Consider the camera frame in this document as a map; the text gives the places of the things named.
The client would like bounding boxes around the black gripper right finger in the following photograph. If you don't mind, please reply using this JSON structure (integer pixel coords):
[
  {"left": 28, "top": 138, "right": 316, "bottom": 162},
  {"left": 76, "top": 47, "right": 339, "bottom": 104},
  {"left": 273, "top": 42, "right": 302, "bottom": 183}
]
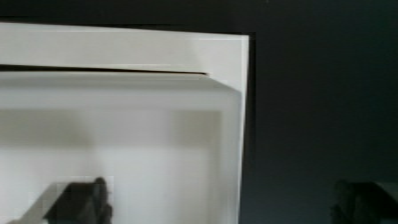
[{"left": 330, "top": 180, "right": 398, "bottom": 224}]

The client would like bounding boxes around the white drawer cabinet frame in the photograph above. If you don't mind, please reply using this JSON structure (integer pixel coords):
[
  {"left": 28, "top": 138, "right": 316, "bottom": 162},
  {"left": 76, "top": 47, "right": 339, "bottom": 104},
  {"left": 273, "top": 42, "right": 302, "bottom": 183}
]
[{"left": 0, "top": 22, "right": 249, "bottom": 224}]

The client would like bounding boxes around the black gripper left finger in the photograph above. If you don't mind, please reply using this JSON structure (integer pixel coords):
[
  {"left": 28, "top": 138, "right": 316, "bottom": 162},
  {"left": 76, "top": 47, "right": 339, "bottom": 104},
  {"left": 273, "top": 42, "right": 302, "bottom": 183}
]
[{"left": 16, "top": 176, "right": 113, "bottom": 224}]

